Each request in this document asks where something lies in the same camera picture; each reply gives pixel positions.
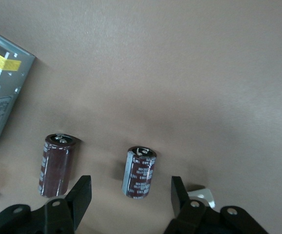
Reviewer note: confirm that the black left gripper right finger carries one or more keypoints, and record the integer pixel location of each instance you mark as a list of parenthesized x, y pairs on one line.
[(180, 202)]

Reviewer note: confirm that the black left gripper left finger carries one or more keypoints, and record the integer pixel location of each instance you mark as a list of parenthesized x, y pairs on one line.
[(77, 202)]

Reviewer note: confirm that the long brown electrolytic capacitor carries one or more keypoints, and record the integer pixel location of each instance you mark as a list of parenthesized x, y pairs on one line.
[(55, 168)]

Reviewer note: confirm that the metal mesh power supply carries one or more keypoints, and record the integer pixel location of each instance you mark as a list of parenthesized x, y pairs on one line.
[(6, 97)]

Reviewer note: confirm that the brown table mat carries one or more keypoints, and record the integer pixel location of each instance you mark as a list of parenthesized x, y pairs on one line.
[(155, 73)]

